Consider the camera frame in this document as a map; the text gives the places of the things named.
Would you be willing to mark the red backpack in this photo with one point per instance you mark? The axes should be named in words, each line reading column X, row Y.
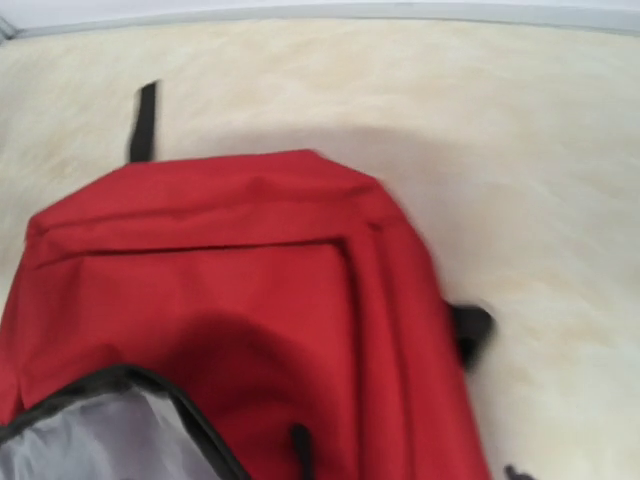
column 268, row 316

